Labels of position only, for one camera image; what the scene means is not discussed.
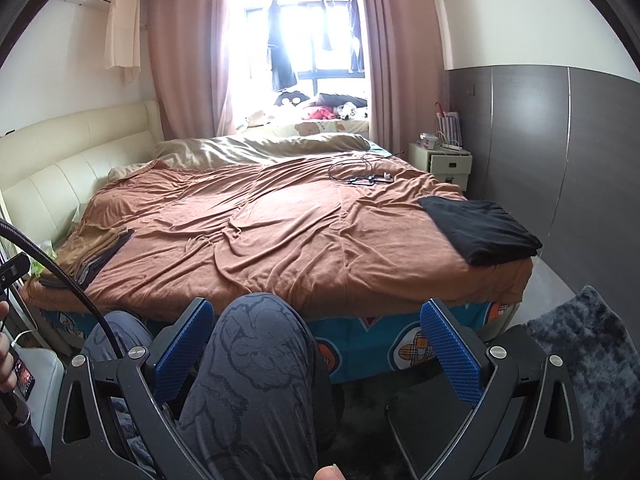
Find person's grey patterned trousers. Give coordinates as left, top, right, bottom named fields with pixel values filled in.
left=82, top=292, right=323, bottom=480

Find orange-brown blanket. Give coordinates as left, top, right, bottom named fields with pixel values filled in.
left=25, top=159, right=533, bottom=321

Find person's left hand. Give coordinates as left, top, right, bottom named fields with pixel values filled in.
left=0, top=300, right=23, bottom=395

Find cream padded headboard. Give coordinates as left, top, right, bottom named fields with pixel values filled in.
left=0, top=100, right=166, bottom=256

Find dark blue hanging garment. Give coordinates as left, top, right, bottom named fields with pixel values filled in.
left=347, top=0, right=364, bottom=74

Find white nightstand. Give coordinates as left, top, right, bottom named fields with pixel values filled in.
left=409, top=142, right=473, bottom=191

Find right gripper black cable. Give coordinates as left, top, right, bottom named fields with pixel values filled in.
left=0, top=217, right=126, bottom=361

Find smartphone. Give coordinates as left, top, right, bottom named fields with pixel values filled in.
left=10, top=346, right=37, bottom=399

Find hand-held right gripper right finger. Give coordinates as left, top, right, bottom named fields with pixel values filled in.
left=420, top=299, right=593, bottom=480

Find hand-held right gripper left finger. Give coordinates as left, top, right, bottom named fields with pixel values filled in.
left=50, top=297, right=216, bottom=480

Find grey shaggy rug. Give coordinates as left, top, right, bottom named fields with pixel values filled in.
left=525, top=285, right=640, bottom=471

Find cream hanging cloth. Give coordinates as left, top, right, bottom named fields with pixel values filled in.
left=102, top=0, right=143, bottom=83

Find green tissue pack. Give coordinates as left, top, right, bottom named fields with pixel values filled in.
left=29, top=242, right=57, bottom=279

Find black long-sleeve shirt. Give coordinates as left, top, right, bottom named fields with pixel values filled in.
left=417, top=196, right=544, bottom=267

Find folded brown clothes stack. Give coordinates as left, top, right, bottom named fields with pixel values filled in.
left=40, top=225, right=136, bottom=291

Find bear print window cushion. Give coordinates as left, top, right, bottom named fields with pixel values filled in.
left=240, top=117, right=371, bottom=139

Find pile of mixed clothes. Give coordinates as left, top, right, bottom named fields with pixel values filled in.
left=300, top=92, right=371, bottom=121

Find black earphone cable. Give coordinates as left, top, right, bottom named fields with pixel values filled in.
left=328, top=152, right=402, bottom=183

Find striped gift bag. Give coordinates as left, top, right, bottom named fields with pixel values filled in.
left=437, top=112, right=461, bottom=146

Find beige duvet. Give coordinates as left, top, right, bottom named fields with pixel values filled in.
left=107, top=134, right=373, bottom=181

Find long dark hanging garment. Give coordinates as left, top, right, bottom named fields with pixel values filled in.
left=265, top=0, right=299, bottom=92

